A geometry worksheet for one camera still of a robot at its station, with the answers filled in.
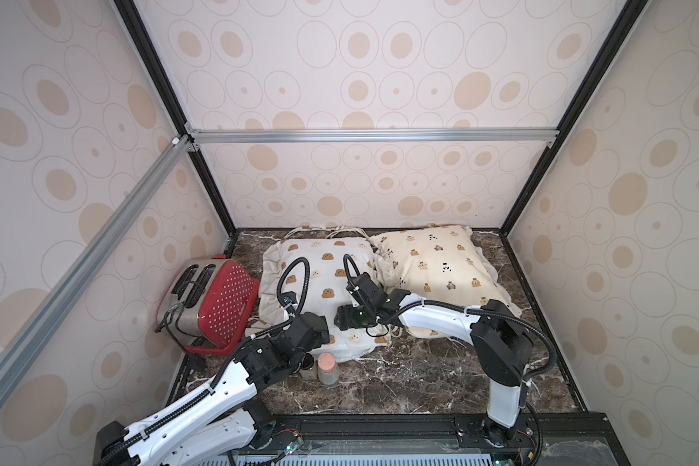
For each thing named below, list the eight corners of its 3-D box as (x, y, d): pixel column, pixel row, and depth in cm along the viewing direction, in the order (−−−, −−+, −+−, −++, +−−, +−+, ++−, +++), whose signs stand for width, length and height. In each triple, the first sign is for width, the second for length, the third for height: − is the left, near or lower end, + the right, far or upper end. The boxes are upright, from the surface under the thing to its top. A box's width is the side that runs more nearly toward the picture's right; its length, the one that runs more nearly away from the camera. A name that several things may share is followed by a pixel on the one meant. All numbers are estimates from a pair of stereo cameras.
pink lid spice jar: (320, 384, 84) (316, 371, 75) (321, 366, 87) (317, 351, 78) (339, 384, 84) (337, 371, 75) (339, 366, 87) (338, 351, 78)
